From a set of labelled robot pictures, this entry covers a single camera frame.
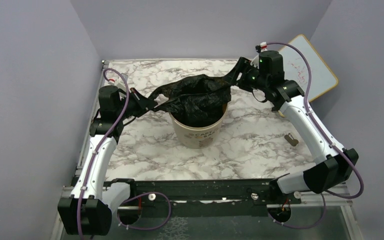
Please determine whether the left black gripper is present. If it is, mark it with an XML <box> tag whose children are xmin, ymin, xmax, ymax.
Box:
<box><xmin>116</xmin><ymin>87</ymin><xmax>159</xmax><ymax>120</ymax></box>

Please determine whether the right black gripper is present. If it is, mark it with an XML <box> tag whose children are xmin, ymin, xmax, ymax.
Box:
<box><xmin>222</xmin><ymin>57</ymin><xmax>269</xmax><ymax>93</ymax></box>

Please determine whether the black plastic trash bag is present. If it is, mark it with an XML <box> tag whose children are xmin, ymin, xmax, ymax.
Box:
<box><xmin>148</xmin><ymin>74</ymin><xmax>232</xmax><ymax>128</ymax></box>

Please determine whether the beige round trash bin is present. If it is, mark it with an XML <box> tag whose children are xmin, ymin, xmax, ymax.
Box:
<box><xmin>169</xmin><ymin>103</ymin><xmax>228</xmax><ymax>149</ymax></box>

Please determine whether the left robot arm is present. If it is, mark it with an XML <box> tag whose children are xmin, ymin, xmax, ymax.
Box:
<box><xmin>57</xmin><ymin>85</ymin><xmax>157</xmax><ymax>237</ymax></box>

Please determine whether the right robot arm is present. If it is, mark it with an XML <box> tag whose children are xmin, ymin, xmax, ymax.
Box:
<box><xmin>224</xmin><ymin>50</ymin><xmax>359</xmax><ymax>204</ymax></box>

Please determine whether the small grey metal piece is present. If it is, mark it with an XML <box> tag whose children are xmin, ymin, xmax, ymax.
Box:
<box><xmin>284</xmin><ymin>133</ymin><xmax>299</xmax><ymax>147</ymax></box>

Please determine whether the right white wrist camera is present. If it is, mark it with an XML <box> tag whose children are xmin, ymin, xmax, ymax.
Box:
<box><xmin>251</xmin><ymin>41</ymin><xmax>268</xmax><ymax>67</ymax></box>

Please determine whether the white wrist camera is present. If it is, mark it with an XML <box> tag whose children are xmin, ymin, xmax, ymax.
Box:
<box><xmin>251</xmin><ymin>41</ymin><xmax>268</xmax><ymax>67</ymax></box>
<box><xmin>106</xmin><ymin>75</ymin><xmax>126</xmax><ymax>96</ymax></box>

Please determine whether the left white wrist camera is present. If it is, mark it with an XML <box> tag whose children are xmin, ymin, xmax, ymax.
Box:
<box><xmin>106</xmin><ymin>75</ymin><xmax>126</xmax><ymax>96</ymax></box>

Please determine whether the white board with wooden frame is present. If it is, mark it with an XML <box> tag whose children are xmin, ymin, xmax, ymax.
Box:
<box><xmin>279</xmin><ymin>34</ymin><xmax>339</xmax><ymax>102</ymax></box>

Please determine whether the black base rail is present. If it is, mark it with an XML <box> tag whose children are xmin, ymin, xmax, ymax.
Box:
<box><xmin>103</xmin><ymin>178</ymin><xmax>305</xmax><ymax>218</ymax></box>

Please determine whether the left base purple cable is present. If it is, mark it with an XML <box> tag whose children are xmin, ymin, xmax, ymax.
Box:
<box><xmin>116</xmin><ymin>192</ymin><xmax>172</xmax><ymax>232</ymax></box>

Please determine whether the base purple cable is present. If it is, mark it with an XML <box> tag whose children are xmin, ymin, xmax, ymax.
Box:
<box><xmin>116</xmin><ymin>192</ymin><xmax>172</xmax><ymax>232</ymax></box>
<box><xmin>267</xmin><ymin>193</ymin><xmax>327</xmax><ymax>230</ymax></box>

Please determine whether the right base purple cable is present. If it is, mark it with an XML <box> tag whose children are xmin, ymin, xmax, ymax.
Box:
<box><xmin>267</xmin><ymin>193</ymin><xmax>327</xmax><ymax>230</ymax></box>

